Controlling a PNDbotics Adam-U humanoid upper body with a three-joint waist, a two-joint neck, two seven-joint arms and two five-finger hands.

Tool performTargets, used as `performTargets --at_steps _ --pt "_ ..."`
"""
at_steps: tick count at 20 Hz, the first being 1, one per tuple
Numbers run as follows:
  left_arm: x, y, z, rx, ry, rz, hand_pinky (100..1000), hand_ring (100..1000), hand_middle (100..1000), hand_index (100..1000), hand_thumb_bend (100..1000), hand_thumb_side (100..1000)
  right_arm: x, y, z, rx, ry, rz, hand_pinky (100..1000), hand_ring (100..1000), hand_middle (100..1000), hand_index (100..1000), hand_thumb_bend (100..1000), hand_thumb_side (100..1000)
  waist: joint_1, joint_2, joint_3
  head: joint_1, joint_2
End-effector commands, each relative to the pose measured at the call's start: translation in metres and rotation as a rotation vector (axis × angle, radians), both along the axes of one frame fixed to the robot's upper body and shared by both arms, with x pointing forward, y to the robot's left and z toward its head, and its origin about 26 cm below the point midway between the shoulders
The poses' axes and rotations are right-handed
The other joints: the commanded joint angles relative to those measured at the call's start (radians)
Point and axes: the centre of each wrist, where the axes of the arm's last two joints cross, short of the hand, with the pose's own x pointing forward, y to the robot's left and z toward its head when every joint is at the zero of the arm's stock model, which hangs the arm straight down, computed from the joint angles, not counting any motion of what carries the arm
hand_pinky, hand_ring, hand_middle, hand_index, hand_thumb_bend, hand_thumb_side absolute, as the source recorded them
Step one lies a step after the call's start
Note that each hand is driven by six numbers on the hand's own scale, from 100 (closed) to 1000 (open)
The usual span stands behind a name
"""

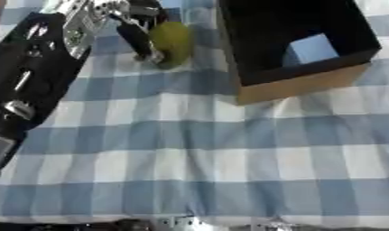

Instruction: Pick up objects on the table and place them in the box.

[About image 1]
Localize cardboard box with black inside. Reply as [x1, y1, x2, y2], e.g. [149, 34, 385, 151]
[214, 0, 384, 106]

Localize light blue block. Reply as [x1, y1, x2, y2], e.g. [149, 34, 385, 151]
[281, 32, 343, 68]

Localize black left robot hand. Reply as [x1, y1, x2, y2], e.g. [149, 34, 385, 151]
[107, 0, 171, 64]

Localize green toy fruit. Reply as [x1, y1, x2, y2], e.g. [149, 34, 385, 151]
[148, 21, 196, 69]

